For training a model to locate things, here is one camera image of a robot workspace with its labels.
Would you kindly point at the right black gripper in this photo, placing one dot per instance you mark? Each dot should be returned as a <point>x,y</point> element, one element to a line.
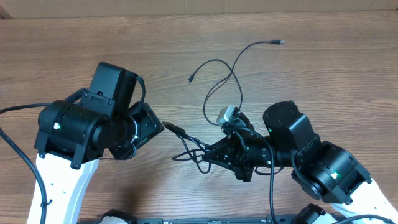
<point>234,149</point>

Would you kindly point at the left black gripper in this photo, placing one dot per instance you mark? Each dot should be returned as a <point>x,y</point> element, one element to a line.
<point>151,126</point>

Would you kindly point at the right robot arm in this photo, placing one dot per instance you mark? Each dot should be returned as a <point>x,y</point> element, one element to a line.
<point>324,170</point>

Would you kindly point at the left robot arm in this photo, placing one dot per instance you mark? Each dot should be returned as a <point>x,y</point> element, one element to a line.
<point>74,133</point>

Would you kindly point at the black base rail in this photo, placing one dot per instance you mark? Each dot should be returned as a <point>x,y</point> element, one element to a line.
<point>248,220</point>

